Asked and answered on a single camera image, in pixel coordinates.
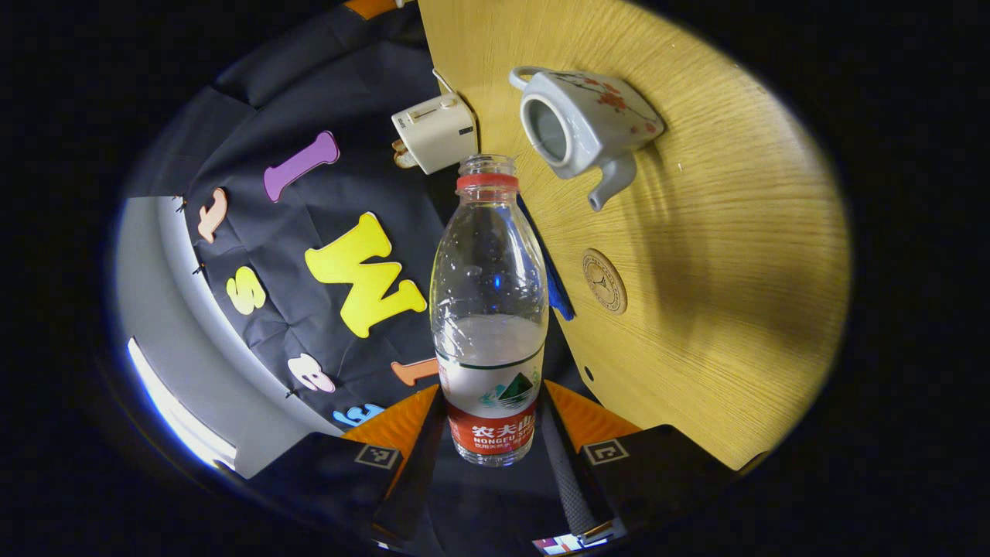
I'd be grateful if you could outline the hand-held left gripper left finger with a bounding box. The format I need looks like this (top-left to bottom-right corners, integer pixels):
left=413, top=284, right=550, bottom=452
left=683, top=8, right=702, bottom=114
left=247, top=384, right=449, bottom=547

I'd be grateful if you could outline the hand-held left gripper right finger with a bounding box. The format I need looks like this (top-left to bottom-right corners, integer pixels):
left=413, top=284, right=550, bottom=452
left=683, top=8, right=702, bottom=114
left=538, top=378, right=737, bottom=544

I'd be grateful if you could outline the clear plastic water bottle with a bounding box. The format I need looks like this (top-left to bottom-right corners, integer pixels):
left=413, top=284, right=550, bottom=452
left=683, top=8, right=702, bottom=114
left=429, top=153, right=551, bottom=468

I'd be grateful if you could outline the round wooden coaster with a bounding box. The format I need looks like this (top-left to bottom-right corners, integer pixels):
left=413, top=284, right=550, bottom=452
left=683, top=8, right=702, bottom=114
left=581, top=248, right=629, bottom=315

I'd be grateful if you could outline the white porcelain teacup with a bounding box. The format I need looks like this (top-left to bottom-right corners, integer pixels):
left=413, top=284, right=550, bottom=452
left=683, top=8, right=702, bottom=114
left=508, top=65, right=666, bottom=213

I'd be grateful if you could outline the computer monitor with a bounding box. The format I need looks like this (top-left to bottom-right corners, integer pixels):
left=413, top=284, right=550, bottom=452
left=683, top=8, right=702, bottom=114
left=532, top=520, right=626, bottom=555

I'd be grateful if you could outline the black backdrop cloth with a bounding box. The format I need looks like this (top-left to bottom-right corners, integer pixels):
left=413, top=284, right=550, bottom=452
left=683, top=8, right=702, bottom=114
left=124, top=0, right=620, bottom=554

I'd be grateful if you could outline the white toaster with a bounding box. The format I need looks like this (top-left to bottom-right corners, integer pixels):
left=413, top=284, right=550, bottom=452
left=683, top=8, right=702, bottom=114
left=391, top=92, right=479, bottom=176

